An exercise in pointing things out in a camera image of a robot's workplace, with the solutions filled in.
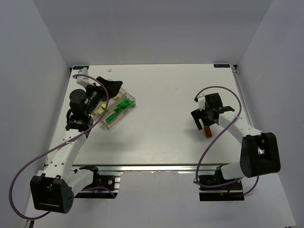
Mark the upturned orange lego plate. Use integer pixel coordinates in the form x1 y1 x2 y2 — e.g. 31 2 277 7
204 126 212 139

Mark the green lego with eyes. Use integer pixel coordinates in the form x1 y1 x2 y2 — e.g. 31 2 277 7
119 98 134 110

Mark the clear compartment organizer tray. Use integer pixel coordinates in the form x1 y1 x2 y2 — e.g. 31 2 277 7
92 87 136 130

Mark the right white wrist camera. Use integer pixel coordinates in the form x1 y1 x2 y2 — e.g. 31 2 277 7
194 94 206 111

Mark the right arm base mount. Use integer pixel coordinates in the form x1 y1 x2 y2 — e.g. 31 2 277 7
198 171 245 202

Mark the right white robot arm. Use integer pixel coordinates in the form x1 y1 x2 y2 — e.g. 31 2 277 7
191 93 281 188

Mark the upturned green 2x4 lego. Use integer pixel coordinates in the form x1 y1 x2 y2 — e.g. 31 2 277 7
105 113 117 124

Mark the light yellow-green curved lego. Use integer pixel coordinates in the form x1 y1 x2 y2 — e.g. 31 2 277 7
96 104 107 117

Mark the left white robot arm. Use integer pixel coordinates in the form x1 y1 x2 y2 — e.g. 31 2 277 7
30 76 123 214

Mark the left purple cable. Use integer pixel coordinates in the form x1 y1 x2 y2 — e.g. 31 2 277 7
9 74 118 220

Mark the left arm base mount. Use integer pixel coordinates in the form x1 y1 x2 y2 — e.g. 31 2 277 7
74 165 118 199

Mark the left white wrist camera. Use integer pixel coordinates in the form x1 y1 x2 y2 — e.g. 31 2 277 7
73 67 94 88

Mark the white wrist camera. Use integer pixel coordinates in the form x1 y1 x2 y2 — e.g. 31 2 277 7
73 67 94 88
194 94 206 111

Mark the aluminium table edge rail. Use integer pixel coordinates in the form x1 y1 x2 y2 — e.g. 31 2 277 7
231 65 270 172

